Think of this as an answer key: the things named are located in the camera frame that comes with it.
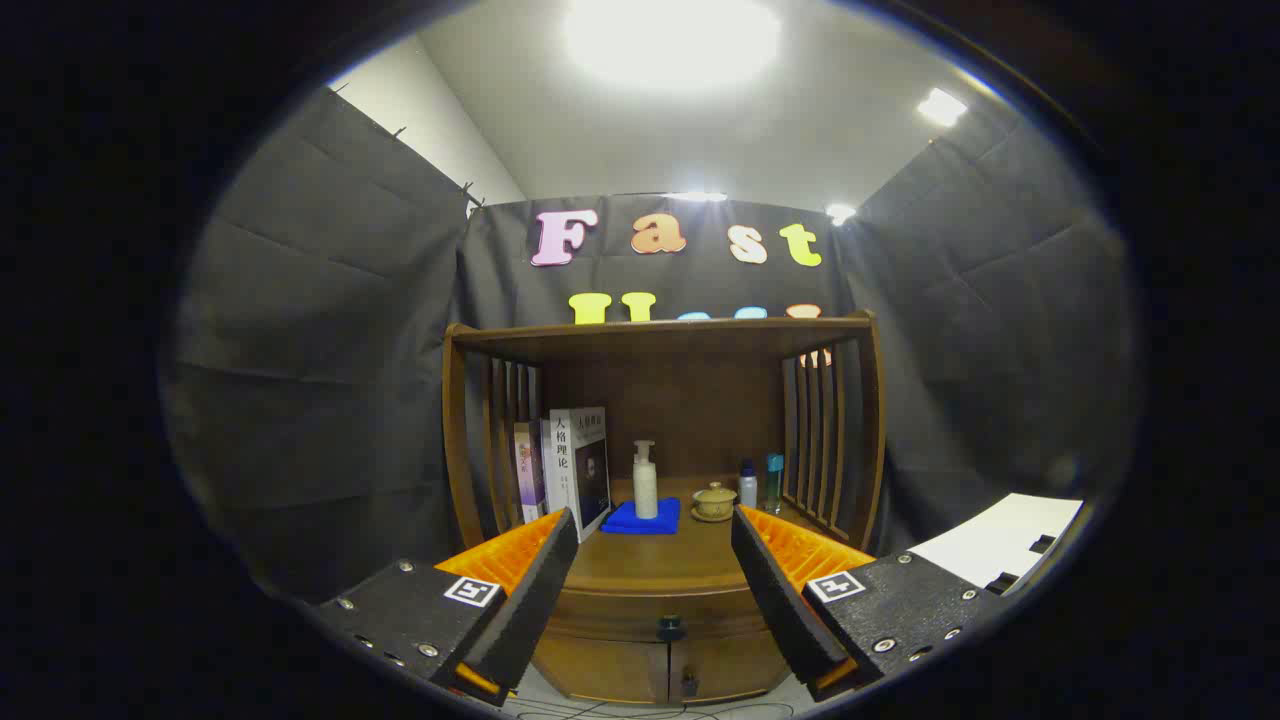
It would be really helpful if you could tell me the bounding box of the white pump bottle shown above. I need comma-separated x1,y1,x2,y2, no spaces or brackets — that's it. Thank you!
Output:
632,440,660,520

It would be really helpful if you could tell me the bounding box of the beige lidded tea cup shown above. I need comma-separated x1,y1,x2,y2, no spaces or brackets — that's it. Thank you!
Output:
691,481,739,523

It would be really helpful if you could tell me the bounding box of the wooden drawer with black knob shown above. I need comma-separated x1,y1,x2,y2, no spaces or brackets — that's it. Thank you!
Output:
548,588,771,643

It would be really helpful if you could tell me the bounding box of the white book with portrait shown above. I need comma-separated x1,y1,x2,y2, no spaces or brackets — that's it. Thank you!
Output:
541,406,612,543

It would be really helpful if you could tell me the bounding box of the small ceiling light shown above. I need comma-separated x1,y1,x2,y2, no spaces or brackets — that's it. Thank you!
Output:
917,88,969,128

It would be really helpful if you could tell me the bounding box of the wooden cabinet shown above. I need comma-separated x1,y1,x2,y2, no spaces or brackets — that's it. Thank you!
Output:
442,312,888,706

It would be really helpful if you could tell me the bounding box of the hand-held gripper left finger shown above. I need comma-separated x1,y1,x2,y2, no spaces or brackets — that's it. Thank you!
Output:
315,507,580,707

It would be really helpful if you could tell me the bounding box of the round ceiling light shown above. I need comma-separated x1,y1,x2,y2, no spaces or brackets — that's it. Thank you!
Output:
562,0,783,93

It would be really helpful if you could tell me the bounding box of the purple book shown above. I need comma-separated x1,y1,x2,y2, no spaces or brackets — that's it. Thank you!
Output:
513,421,547,525

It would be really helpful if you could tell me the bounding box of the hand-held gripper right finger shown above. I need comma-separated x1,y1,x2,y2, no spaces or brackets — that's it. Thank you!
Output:
731,505,1004,703

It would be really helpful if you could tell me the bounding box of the wooden countertop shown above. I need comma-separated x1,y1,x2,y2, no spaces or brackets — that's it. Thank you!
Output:
560,476,836,597

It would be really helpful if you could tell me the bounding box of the blue folded cloth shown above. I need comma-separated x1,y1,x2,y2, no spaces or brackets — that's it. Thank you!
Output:
601,497,682,536

